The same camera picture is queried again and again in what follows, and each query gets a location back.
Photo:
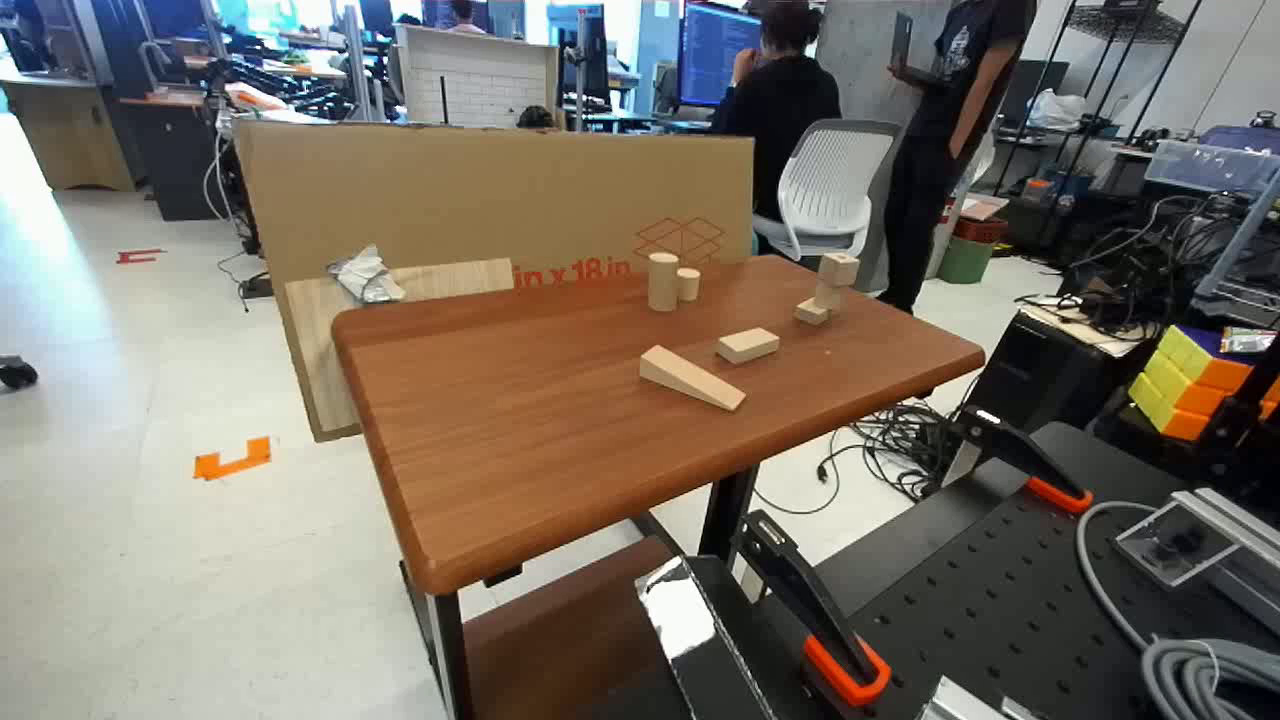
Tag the white board panel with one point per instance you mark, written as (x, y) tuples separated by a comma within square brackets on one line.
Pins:
[(482, 83)]

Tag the standing person in black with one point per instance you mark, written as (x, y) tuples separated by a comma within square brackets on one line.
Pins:
[(934, 144)]

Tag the black perforated breadboard bench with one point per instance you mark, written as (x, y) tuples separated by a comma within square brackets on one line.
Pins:
[(1015, 614)]

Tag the dark desk cabinet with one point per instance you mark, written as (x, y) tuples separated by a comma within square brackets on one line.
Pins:
[(174, 154)]

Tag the seated person in black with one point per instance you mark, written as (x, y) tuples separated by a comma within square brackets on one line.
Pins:
[(779, 107)]

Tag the green bucket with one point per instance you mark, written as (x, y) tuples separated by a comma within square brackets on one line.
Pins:
[(961, 263)]

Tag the small black floor object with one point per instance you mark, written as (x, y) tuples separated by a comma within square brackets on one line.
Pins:
[(19, 373)]

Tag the light wooden cabinet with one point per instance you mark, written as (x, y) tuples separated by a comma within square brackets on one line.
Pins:
[(73, 132)]

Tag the tall upright wooden block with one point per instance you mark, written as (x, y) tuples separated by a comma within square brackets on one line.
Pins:
[(839, 273)]

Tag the short wooden cylinder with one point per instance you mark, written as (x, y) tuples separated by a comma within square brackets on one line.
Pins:
[(688, 286)]

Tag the black equipment box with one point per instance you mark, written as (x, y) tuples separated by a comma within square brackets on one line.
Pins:
[(1046, 373)]

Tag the silver electronics box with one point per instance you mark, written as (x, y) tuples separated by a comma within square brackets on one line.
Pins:
[(1194, 541)]

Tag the small wooden cube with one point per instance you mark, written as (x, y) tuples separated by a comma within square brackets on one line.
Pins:
[(808, 313)]

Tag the large cardboard box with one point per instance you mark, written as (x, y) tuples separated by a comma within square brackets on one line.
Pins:
[(465, 186)]

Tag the tall wooden cylinder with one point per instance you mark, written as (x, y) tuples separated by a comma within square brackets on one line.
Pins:
[(660, 281)]

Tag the blue computer monitor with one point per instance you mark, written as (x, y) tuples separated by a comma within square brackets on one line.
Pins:
[(713, 55)]

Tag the flat rectangular wooden block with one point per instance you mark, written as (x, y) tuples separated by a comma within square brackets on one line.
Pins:
[(745, 347)]

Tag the crumpled white plastic bag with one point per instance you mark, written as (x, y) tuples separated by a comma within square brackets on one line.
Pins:
[(360, 276)]

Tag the long wooden block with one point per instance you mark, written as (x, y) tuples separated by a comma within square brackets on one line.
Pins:
[(684, 378)]

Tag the white mesh office chair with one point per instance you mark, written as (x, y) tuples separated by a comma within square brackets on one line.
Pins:
[(833, 186)]

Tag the black table frame legs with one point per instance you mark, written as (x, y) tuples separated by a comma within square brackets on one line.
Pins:
[(725, 512)]

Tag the red floor tape marker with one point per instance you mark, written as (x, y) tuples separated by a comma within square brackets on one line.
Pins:
[(139, 252)]

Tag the light plywood panel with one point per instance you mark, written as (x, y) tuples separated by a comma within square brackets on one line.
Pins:
[(314, 364)]

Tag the yellow orange colourful cube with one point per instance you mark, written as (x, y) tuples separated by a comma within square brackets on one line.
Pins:
[(1180, 384)]

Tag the orange floor tape marker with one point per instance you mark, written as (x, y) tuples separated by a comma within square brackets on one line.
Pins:
[(213, 465)]

